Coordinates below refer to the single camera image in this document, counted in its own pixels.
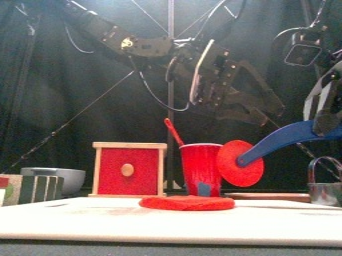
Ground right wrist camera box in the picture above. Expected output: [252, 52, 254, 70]
[272, 27, 332, 68]

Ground blue-handled red pizza cutter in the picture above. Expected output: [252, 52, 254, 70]
[215, 119, 342, 189]

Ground metal bucket with handle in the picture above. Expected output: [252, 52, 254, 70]
[306, 155, 342, 208]

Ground wooden box with red drawer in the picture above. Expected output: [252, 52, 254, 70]
[87, 141, 170, 199]

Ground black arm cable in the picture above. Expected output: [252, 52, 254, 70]
[137, 69, 193, 113]

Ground flat wooden board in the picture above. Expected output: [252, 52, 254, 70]
[223, 191, 313, 204]

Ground vertical metal frame pole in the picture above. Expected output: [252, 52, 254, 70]
[166, 0, 177, 192]

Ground green striped wooden block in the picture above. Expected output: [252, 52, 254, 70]
[0, 173, 66, 207]

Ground large white board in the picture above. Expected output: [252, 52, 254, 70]
[0, 196, 342, 248]

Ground red plastic cup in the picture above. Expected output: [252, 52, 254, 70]
[178, 142, 225, 198]

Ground grey bowl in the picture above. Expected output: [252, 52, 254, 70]
[19, 166, 87, 197]

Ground red plastic spoon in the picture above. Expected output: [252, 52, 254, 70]
[163, 117, 186, 148]

